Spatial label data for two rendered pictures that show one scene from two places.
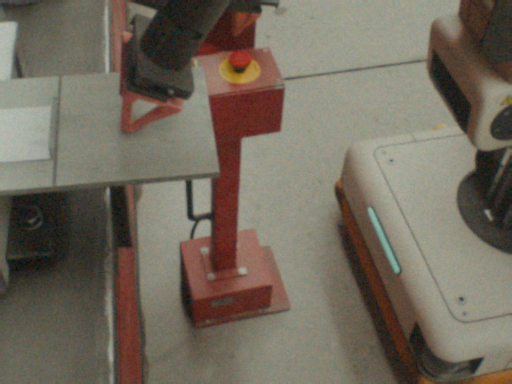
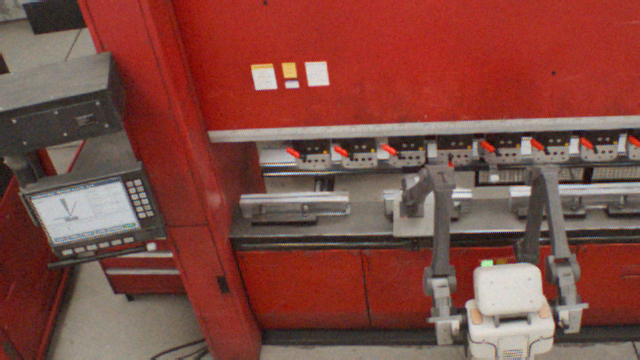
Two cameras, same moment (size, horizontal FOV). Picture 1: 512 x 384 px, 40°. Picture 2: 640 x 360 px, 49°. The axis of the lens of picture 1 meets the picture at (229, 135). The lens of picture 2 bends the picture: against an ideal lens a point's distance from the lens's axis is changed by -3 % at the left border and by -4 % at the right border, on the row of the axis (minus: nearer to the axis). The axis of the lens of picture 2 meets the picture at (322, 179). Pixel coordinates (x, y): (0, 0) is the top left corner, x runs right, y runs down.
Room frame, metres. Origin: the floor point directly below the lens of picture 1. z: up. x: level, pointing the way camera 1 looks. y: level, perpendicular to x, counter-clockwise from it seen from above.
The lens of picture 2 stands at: (0.96, -2.01, 3.20)
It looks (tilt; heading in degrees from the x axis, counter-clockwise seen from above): 42 degrees down; 110
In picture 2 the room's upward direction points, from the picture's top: 9 degrees counter-clockwise
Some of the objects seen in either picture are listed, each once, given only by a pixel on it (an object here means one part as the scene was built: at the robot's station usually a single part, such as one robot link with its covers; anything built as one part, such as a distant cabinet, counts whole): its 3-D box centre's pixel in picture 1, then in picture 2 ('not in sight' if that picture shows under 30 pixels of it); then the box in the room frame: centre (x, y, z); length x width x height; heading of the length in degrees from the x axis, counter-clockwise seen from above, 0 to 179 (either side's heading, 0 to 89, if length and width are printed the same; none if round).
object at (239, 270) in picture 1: (223, 260); not in sight; (0.98, 0.01, 0.13); 0.10 x 0.10 x 0.01; 15
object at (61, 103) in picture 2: not in sight; (79, 173); (-0.62, -0.30, 1.53); 0.51 x 0.25 x 0.85; 23
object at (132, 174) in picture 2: not in sight; (99, 205); (-0.54, -0.36, 1.42); 0.45 x 0.12 x 0.36; 23
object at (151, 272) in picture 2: not in sight; (146, 219); (-0.98, 0.43, 0.50); 0.50 x 0.50 x 1.00; 8
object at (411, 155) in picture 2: not in sight; (406, 145); (0.53, 0.29, 1.26); 0.15 x 0.09 x 0.17; 8
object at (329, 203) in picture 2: not in sight; (294, 204); (0.01, 0.22, 0.92); 0.50 x 0.06 x 0.10; 8
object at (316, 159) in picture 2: not in sight; (312, 148); (0.14, 0.24, 1.26); 0.15 x 0.09 x 0.17; 8
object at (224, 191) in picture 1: (224, 192); not in sight; (0.98, 0.01, 0.39); 0.05 x 0.05 x 0.54; 15
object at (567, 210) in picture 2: not in sight; (551, 212); (1.17, 0.33, 0.89); 0.30 x 0.05 x 0.03; 8
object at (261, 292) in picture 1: (234, 273); not in sight; (0.99, -0.02, 0.06); 0.25 x 0.20 x 0.12; 105
